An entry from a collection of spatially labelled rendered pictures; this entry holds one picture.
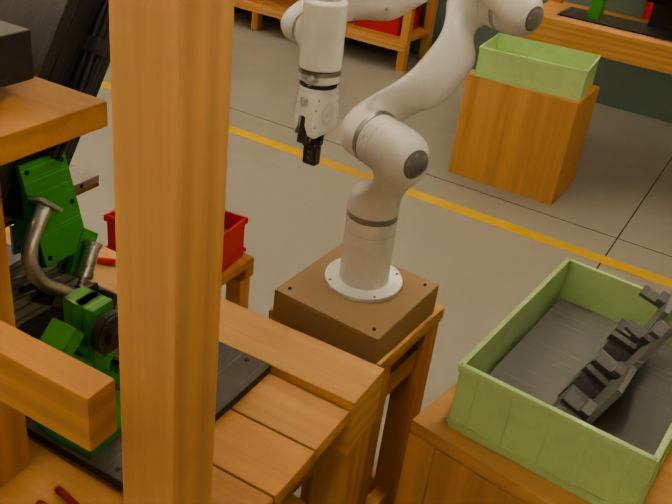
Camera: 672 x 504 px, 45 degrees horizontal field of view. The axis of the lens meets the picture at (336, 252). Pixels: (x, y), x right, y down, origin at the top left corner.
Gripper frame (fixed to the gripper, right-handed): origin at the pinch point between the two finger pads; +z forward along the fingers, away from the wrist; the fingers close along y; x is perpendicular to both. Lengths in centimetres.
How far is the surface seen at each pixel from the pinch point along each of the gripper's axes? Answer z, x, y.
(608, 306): 43, -58, 59
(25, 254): 16, 33, -46
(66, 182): 8.5, 38.2, -30.5
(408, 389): 69, -21, 27
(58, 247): 20, 35, -36
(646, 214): 130, -34, 332
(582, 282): 39, -50, 59
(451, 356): 130, 1, 129
